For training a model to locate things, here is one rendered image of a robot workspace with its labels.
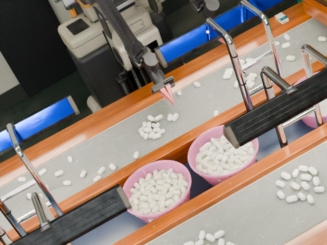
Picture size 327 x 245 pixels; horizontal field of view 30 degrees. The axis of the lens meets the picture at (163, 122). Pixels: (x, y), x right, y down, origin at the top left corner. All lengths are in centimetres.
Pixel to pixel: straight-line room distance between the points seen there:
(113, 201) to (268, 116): 52
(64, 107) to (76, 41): 101
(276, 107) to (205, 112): 67
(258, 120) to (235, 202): 38
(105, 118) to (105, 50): 72
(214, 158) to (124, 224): 41
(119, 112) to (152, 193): 52
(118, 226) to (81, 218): 52
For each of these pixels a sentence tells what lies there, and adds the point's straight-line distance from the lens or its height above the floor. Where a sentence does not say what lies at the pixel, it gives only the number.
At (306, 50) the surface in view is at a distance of 200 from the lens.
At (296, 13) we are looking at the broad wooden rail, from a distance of 284.
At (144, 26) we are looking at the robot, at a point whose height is 82.
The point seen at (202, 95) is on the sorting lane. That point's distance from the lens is 256.
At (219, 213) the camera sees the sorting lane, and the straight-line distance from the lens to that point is 208.
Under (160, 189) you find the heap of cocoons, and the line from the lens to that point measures 224.
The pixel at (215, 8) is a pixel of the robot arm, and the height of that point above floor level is 99.
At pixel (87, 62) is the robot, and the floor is 66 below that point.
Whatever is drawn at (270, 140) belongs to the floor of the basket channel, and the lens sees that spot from 236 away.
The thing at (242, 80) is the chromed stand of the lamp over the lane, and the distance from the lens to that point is 227.
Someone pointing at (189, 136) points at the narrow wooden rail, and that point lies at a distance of 235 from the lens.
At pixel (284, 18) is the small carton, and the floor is 79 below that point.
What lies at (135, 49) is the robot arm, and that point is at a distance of 248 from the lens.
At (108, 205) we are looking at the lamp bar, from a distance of 177.
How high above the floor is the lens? 228
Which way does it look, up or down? 38 degrees down
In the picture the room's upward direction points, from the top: 24 degrees counter-clockwise
